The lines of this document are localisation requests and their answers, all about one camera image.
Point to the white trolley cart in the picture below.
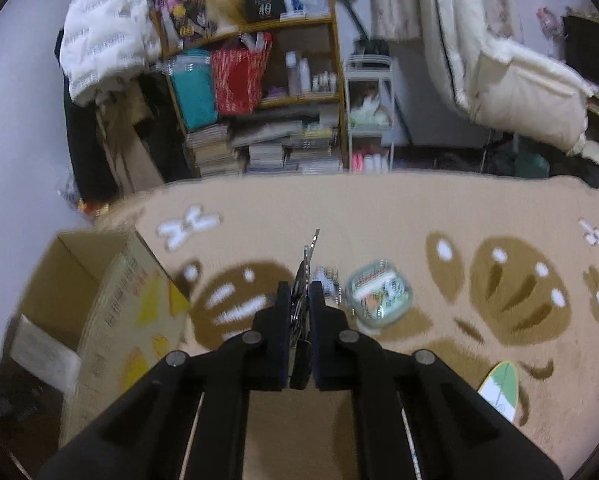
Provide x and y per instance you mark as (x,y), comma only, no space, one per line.
(369,115)

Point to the cream puffer coat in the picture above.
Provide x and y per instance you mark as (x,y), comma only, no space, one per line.
(519,80)

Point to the white bottle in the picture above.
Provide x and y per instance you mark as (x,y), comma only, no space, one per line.
(292,75)
(304,76)

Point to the row of small bottles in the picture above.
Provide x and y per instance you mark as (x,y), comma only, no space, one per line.
(324,82)

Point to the red patterned bag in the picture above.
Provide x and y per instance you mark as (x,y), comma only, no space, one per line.
(239,80)

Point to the leaning cardboard sheets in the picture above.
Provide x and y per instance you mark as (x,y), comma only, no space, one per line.
(129,150)

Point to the pink and black bag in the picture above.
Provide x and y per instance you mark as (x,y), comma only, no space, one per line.
(184,7)

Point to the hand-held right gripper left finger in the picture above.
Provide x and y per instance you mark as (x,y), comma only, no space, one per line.
(269,350)

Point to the bunch of keys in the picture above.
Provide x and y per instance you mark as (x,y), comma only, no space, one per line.
(299,365)

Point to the dark hanging coat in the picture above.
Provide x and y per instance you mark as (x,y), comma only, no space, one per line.
(84,150)

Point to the green bag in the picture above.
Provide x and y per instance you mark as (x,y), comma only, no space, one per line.
(529,165)

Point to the teal bag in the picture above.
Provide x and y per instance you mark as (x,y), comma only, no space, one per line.
(194,92)

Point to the beige printed blanket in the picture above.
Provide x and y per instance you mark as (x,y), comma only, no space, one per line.
(379,200)

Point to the wooden shelf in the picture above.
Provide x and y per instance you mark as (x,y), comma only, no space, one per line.
(340,85)

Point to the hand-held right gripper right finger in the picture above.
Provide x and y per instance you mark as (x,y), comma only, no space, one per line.
(327,350)

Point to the black box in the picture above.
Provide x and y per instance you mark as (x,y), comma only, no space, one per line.
(264,4)

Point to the narrow stack of books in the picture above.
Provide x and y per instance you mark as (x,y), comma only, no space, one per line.
(212,152)

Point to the white printed puffer jacket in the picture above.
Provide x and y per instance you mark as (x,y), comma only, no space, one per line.
(104,25)

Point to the black monitor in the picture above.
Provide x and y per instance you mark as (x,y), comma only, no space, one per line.
(592,50)

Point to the cardboard box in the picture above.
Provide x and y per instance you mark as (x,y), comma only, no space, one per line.
(124,320)

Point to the pink desk fan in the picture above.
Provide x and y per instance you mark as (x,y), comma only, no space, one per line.
(549,20)

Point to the wide stack of books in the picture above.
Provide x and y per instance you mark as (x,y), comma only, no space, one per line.
(289,150)

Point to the cream cushion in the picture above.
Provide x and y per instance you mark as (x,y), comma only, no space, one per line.
(594,152)

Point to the blonde wig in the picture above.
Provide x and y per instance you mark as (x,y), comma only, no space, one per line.
(224,2)

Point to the clear case with stickers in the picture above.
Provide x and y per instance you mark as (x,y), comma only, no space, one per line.
(379,295)

